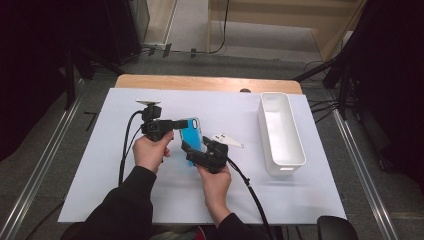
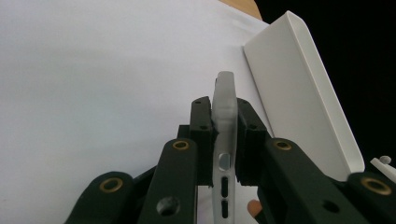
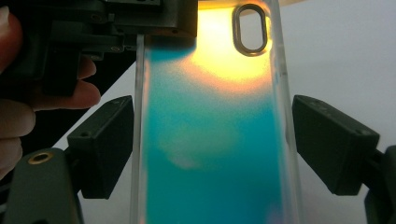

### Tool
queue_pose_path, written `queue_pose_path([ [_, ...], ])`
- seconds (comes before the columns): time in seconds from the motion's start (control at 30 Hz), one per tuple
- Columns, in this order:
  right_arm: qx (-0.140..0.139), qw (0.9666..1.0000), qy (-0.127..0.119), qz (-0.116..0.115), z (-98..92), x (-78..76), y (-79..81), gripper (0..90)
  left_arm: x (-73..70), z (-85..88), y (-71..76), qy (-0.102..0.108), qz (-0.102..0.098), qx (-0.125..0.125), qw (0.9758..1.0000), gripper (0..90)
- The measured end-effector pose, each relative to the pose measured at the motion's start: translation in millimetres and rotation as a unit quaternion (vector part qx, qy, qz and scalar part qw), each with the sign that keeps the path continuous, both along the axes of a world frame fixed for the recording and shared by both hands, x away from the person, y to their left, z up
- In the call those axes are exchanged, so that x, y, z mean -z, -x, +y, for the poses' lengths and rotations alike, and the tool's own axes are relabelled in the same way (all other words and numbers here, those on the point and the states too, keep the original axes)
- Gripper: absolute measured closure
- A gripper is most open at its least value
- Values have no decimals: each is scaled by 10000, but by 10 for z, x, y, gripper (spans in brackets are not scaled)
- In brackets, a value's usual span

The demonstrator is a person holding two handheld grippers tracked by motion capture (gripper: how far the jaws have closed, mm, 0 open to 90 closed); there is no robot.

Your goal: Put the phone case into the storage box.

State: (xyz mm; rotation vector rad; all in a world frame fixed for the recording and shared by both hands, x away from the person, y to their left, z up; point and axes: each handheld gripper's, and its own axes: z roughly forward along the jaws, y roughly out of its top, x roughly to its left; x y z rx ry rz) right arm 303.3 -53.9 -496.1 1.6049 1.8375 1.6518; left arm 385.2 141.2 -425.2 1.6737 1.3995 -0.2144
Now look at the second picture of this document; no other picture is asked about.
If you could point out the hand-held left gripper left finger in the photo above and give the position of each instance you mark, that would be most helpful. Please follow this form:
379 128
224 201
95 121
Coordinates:
202 140

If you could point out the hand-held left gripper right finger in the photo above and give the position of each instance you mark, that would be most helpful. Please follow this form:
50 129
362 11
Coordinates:
250 146

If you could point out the white oblong plastic bin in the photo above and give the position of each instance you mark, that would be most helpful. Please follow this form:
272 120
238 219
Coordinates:
289 93

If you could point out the white table cover sheet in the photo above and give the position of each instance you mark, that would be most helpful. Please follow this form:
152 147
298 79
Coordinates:
93 93

